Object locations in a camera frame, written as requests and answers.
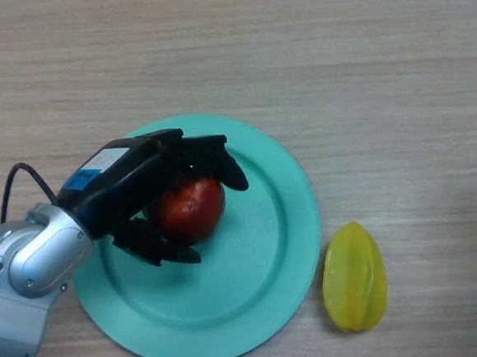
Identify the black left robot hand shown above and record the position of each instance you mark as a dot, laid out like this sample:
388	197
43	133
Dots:
123	177

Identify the red apple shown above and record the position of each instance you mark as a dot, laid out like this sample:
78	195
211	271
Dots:
194	212

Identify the green round plate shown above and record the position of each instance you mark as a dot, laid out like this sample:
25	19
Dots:
257	250

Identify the yellow starfruit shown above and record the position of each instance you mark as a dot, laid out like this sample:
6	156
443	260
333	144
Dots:
354	278

